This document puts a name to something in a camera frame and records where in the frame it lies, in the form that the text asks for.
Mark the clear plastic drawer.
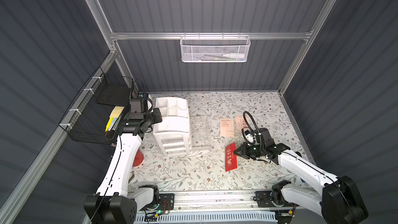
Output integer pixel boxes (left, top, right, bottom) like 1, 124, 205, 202
190, 115, 212, 154

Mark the black wire wall basket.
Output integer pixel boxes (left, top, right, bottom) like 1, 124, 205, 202
59, 68, 134, 145

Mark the red pencil cup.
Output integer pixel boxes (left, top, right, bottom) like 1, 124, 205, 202
133, 150, 144, 167

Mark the black right camera cable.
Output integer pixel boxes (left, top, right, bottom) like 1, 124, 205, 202
242, 111, 260, 138

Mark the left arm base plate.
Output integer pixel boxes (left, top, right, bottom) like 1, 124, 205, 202
156, 193, 175, 211

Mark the white marker in basket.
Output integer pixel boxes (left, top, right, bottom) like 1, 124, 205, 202
222, 53, 246, 60

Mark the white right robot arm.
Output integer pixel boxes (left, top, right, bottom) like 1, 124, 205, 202
234, 128, 369, 224

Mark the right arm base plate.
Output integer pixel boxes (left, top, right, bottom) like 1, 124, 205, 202
252, 190, 294, 208

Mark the yellow sticky notes pad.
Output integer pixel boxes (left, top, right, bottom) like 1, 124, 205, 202
109, 106, 124, 118

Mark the beige good luck postcard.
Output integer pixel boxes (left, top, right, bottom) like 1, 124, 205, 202
220, 118, 235, 138

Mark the red chinese text postcard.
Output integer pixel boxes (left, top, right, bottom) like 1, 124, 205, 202
225, 143, 238, 172

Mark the white wire mesh basket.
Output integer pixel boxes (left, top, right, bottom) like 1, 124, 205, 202
179, 34, 251, 63

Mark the white desk drawer organizer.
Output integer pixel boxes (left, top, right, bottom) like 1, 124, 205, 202
153, 97, 192, 157

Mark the pink postcards stack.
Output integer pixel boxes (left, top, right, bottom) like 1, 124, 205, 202
235, 115, 248, 132

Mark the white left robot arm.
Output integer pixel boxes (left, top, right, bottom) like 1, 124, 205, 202
84, 94, 162, 224

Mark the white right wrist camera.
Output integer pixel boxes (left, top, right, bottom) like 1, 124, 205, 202
243, 130, 256, 144

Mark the black notebook in basket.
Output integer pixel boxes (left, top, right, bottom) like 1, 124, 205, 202
96, 85, 131, 107

